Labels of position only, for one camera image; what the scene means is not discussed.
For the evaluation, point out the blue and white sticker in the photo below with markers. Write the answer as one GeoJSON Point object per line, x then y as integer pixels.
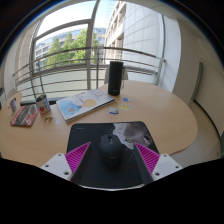
{"type": "Point", "coordinates": [114, 111]}

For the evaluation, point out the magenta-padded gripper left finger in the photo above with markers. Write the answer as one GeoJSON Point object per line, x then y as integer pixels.
{"type": "Point", "coordinates": [56, 165]}

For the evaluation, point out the black computer mouse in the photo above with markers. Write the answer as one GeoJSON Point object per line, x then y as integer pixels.
{"type": "Point", "coordinates": [112, 151]}

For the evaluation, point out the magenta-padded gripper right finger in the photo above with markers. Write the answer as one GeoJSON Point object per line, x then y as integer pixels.
{"type": "Point", "coordinates": [165, 165]}

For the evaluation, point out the small blue sticker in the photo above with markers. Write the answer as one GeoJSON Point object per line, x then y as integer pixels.
{"type": "Point", "coordinates": [126, 99]}

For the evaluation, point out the round yellow sticker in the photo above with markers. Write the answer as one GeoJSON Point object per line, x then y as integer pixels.
{"type": "Point", "coordinates": [124, 107]}

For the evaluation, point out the grey metal railing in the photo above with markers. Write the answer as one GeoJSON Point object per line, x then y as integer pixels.
{"type": "Point", "coordinates": [66, 51]}

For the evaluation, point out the black printed mouse pad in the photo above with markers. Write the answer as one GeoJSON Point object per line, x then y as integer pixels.
{"type": "Point", "coordinates": [86, 133]}

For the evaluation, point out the black cylindrical bottle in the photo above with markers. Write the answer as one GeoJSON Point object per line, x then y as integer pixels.
{"type": "Point", "coordinates": [115, 78]}

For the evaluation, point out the light blue illustrated book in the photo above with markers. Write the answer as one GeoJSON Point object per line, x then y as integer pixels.
{"type": "Point", "coordinates": [83, 105]}

